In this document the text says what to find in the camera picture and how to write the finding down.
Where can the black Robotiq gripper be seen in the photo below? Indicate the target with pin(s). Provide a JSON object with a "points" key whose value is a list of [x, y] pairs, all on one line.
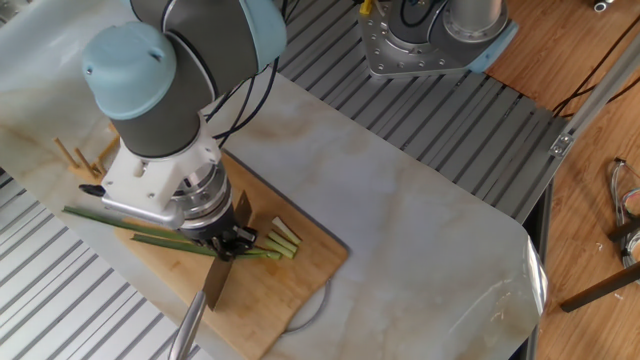
{"points": [[216, 222]]}

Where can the steel kitchen knife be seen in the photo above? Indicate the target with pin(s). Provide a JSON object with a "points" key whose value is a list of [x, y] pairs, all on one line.
{"points": [[215, 280]]}

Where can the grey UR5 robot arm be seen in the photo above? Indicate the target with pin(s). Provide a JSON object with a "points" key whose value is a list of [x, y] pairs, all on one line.
{"points": [[190, 50]]}

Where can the short green garlic piece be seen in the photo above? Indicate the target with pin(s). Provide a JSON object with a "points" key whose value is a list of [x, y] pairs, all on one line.
{"points": [[280, 250]]}

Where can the green garlic stalk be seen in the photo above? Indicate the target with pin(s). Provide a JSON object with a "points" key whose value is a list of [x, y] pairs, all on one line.
{"points": [[110, 218]]}

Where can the bamboo cutting board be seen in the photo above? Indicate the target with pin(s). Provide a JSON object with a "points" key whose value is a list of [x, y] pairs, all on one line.
{"points": [[290, 300]]}

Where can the wooden slotted rack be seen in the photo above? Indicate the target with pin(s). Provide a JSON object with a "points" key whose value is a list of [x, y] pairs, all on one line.
{"points": [[88, 162]]}

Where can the white marble pattern mat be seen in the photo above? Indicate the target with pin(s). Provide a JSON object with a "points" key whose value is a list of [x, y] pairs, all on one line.
{"points": [[420, 240]]}

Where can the black bar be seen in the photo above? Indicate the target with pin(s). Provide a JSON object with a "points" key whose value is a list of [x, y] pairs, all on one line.
{"points": [[600, 290]]}

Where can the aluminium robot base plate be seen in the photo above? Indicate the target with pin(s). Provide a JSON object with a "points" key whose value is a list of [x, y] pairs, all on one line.
{"points": [[420, 60]]}

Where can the aluminium frame post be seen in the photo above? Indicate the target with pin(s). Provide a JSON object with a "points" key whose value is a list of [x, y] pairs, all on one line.
{"points": [[600, 100]]}

